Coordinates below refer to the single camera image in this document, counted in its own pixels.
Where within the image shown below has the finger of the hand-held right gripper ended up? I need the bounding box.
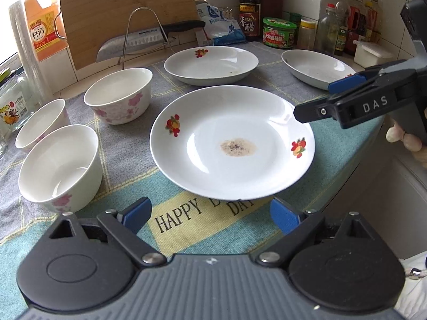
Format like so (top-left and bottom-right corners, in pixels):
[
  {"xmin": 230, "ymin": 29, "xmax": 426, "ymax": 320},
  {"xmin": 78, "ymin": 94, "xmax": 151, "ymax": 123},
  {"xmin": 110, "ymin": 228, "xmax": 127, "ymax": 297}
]
[
  {"xmin": 294, "ymin": 93, "xmax": 338, "ymax": 124},
  {"xmin": 328, "ymin": 68, "xmax": 384, "ymax": 94}
]

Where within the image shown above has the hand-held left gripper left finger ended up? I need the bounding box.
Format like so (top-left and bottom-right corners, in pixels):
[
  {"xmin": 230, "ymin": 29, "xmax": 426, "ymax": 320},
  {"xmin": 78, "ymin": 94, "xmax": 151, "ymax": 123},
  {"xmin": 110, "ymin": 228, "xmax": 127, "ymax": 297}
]
[{"xmin": 49, "ymin": 197, "xmax": 167, "ymax": 269}]

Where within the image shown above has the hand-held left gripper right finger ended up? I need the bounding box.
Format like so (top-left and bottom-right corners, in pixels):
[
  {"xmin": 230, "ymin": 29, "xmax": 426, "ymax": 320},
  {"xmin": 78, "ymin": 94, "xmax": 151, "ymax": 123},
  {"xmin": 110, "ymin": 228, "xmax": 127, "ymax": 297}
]
[{"xmin": 248, "ymin": 197, "xmax": 379, "ymax": 268}]

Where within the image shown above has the plain white plate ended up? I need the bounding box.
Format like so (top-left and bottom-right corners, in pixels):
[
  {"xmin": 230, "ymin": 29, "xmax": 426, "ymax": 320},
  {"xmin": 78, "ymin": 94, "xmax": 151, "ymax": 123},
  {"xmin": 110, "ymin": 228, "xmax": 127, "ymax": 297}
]
[{"xmin": 281, "ymin": 50, "xmax": 357, "ymax": 90}]

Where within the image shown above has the white plate with brown stain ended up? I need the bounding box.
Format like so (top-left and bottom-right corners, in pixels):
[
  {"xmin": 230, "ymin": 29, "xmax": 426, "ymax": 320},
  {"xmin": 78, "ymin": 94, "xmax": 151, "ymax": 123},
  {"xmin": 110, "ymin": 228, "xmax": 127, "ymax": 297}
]
[{"xmin": 149, "ymin": 86, "xmax": 316, "ymax": 201}]

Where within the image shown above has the white bowl with pink flowers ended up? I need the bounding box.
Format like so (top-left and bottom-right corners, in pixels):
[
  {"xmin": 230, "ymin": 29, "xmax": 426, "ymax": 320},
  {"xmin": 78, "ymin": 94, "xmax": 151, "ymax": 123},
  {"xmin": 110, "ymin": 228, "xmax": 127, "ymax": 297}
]
[
  {"xmin": 15, "ymin": 99, "xmax": 70, "ymax": 154},
  {"xmin": 18, "ymin": 124, "xmax": 103, "ymax": 213},
  {"xmin": 83, "ymin": 67, "xmax": 153, "ymax": 125}
]

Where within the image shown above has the white plate with fruit print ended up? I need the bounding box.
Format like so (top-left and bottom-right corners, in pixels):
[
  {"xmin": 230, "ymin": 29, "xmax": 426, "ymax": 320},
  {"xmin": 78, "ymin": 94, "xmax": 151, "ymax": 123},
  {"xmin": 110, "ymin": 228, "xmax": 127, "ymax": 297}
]
[{"xmin": 164, "ymin": 47, "xmax": 259, "ymax": 86}]

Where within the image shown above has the person's right hand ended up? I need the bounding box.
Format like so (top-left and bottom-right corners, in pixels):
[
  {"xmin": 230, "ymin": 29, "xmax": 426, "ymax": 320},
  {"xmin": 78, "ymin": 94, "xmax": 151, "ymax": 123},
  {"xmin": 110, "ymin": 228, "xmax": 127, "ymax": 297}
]
[{"xmin": 386, "ymin": 120, "xmax": 427, "ymax": 169}]

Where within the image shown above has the white plastic box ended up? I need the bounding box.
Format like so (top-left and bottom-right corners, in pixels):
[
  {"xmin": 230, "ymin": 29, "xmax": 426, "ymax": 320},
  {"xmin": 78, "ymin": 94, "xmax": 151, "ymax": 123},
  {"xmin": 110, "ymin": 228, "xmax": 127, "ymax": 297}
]
[{"xmin": 353, "ymin": 40, "xmax": 395, "ymax": 68}]

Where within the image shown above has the yellow-lidded spice jar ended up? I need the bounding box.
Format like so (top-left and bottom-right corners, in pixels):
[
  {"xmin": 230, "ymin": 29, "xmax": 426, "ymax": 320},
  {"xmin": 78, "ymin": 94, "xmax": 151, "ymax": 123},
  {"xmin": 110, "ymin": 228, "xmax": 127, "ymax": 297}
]
[{"xmin": 297, "ymin": 19, "xmax": 317, "ymax": 50}]

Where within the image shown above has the grey and teal checked tablecloth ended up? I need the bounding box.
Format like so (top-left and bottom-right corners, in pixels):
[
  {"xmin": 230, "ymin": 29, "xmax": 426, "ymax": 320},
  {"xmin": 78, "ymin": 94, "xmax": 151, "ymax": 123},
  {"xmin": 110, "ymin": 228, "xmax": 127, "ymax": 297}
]
[{"xmin": 0, "ymin": 42, "xmax": 389, "ymax": 307}]

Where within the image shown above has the green-labelled clear bottle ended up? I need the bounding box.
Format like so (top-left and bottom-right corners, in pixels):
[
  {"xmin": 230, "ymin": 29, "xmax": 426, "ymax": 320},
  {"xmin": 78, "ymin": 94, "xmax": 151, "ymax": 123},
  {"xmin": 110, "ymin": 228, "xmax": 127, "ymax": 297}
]
[{"xmin": 334, "ymin": 0, "xmax": 351, "ymax": 56}]

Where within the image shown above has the yellow-capped sauce bottle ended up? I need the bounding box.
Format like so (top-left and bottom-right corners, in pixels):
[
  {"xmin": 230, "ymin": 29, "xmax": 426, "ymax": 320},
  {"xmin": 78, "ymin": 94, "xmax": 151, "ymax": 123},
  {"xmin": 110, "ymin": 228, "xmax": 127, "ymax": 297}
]
[{"xmin": 365, "ymin": 0, "xmax": 381, "ymax": 42}]

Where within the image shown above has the green-lidded sauce jar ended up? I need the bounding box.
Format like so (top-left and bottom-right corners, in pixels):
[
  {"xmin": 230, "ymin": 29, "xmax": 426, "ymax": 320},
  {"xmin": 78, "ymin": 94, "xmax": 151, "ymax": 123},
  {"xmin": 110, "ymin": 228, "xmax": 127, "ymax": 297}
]
[{"xmin": 262, "ymin": 17, "xmax": 297, "ymax": 48}]

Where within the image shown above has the dark vinegar bottle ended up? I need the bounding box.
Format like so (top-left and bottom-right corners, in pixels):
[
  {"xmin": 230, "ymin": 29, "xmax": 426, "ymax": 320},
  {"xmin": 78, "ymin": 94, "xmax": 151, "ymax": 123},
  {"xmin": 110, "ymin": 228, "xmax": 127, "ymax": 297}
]
[{"xmin": 239, "ymin": 0, "xmax": 261, "ymax": 38}]

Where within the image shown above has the white and blue salt bag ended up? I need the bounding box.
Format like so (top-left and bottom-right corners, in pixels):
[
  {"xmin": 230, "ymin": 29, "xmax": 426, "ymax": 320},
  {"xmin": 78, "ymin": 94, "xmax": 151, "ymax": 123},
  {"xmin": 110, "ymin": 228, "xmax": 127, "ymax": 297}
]
[{"xmin": 195, "ymin": 2, "xmax": 247, "ymax": 46}]

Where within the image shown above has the white jacket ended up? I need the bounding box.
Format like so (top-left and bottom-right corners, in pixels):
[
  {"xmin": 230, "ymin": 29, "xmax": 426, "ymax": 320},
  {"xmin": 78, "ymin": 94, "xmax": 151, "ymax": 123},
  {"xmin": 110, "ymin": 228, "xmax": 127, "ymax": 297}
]
[{"xmin": 395, "ymin": 253, "xmax": 427, "ymax": 320}]

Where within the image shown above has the labelled glass jar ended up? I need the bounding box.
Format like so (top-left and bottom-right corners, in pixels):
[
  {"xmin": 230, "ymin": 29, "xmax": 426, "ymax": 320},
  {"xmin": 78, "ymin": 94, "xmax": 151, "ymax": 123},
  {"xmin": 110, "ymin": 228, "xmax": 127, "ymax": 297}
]
[{"xmin": 0, "ymin": 68, "xmax": 35, "ymax": 134}]

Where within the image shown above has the clear plastic wrap roll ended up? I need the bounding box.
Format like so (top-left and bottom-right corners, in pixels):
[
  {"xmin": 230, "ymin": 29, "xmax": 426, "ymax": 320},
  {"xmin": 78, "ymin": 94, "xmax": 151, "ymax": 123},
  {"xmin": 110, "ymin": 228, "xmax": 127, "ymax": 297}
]
[{"xmin": 8, "ymin": 0, "xmax": 54, "ymax": 100}]

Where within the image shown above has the orange cooking wine jug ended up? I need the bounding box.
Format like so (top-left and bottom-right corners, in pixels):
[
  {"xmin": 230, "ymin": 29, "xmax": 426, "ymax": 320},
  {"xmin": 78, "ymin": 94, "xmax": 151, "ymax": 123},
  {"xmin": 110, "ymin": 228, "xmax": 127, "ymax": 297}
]
[{"xmin": 25, "ymin": 0, "xmax": 67, "ymax": 62}]

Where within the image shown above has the black-handled kitchen knife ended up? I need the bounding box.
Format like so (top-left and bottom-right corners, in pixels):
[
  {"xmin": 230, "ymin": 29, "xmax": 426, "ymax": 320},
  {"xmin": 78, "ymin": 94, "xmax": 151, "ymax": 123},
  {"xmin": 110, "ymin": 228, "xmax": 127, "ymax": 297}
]
[{"xmin": 96, "ymin": 20, "xmax": 206, "ymax": 62}]

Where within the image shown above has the metal wire rack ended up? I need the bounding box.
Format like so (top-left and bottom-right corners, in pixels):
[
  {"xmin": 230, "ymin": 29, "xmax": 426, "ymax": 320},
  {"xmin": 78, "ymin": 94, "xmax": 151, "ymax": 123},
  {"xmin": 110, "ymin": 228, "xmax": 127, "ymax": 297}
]
[{"xmin": 118, "ymin": 7, "xmax": 177, "ymax": 69}]

